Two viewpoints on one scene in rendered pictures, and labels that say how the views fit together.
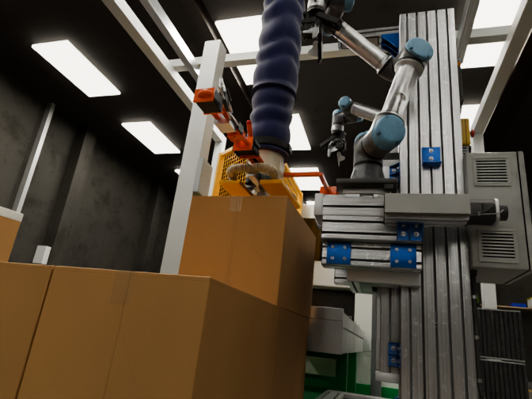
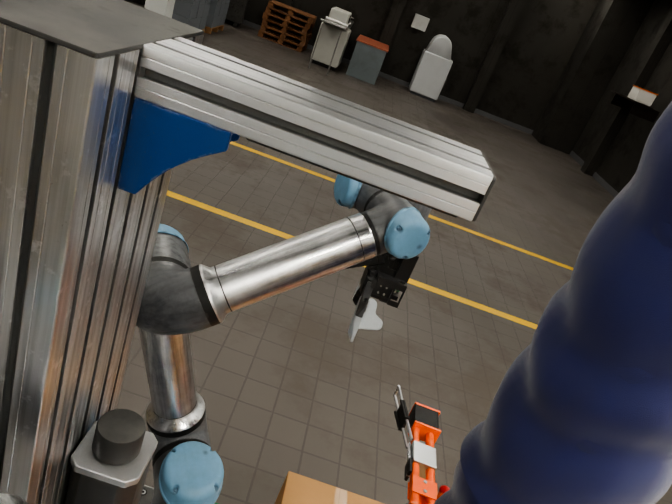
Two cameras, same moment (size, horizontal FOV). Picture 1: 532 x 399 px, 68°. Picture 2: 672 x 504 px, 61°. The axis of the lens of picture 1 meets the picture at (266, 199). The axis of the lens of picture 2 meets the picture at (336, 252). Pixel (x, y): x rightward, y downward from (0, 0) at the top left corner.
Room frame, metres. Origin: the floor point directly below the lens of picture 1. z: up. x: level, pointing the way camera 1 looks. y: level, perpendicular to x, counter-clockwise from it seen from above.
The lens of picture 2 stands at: (2.21, -0.58, 2.13)
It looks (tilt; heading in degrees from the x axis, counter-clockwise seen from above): 25 degrees down; 159
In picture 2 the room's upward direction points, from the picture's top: 21 degrees clockwise
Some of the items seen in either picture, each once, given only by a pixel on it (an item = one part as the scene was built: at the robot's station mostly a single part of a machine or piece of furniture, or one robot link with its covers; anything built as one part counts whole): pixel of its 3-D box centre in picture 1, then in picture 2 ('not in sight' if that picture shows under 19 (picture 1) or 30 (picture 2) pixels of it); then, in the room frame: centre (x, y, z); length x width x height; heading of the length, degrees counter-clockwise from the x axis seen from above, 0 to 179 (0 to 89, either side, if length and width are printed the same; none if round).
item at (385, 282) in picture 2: (313, 24); (387, 270); (1.28, -0.11, 1.66); 0.09 x 0.08 x 0.12; 72
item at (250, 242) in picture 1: (256, 262); not in sight; (1.73, 0.01, 0.74); 0.60 x 0.40 x 0.40; 161
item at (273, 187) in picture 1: (281, 191); not in sight; (1.71, -0.07, 1.08); 0.34 x 0.10 x 0.05; 160
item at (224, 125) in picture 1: (226, 123); (421, 460); (1.30, 0.18, 1.17); 0.07 x 0.07 x 0.04; 70
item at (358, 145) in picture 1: (369, 150); (187, 485); (1.45, -0.40, 1.20); 0.13 x 0.12 x 0.14; 8
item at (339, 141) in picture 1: (338, 141); not in sight; (2.17, -0.40, 1.63); 0.09 x 0.08 x 0.12; 56
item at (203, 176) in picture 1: (203, 179); not in sight; (3.07, 0.54, 1.62); 0.20 x 0.05 x 0.30; 162
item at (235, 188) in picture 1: (243, 192); not in sight; (1.77, 0.11, 1.08); 0.34 x 0.10 x 0.05; 160
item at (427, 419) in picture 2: (209, 101); (424, 423); (1.18, 0.23, 1.18); 0.08 x 0.07 x 0.05; 160
